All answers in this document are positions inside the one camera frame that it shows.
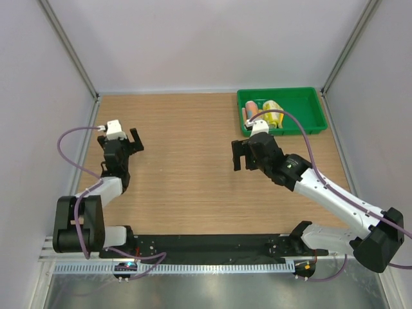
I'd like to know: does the aluminium frame rail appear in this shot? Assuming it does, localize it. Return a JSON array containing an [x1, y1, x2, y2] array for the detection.
[[39, 229, 353, 259]]

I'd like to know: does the purple cable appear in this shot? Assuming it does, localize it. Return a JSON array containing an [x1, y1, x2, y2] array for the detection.
[[246, 109, 412, 283], [57, 126, 167, 281]]

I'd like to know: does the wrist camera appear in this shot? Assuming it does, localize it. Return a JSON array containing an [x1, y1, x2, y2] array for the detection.
[[245, 119, 269, 136], [98, 120, 127, 140]]

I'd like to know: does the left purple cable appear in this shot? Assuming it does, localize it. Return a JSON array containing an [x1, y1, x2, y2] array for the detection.
[[57, 126, 167, 281]]

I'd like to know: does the blue polka dot towel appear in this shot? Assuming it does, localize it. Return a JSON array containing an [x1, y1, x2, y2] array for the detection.
[[241, 100, 262, 124]]

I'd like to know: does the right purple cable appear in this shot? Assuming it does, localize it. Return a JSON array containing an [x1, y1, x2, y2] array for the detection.
[[246, 109, 412, 283]]

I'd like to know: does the slotted cable duct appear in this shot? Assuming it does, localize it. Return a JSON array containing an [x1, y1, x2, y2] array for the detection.
[[53, 261, 295, 275]]

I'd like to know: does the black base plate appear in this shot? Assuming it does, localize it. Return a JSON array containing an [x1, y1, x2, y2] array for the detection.
[[104, 234, 328, 261]]

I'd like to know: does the yellow green patterned towel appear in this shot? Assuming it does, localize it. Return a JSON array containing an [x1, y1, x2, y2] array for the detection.
[[262, 100, 284, 129]]

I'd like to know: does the green plastic tray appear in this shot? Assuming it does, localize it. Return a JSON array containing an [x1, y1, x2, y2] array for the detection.
[[237, 87, 328, 136]]

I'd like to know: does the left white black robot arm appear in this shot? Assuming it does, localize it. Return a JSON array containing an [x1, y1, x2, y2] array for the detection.
[[52, 125, 144, 259]]

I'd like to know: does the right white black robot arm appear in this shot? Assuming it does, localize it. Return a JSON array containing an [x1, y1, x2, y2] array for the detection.
[[231, 133, 404, 273]]

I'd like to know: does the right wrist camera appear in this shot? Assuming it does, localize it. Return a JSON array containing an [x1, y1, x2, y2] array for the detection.
[[245, 119, 269, 136]]

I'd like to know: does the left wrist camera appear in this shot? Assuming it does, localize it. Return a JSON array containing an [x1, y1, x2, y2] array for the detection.
[[98, 120, 127, 140]]

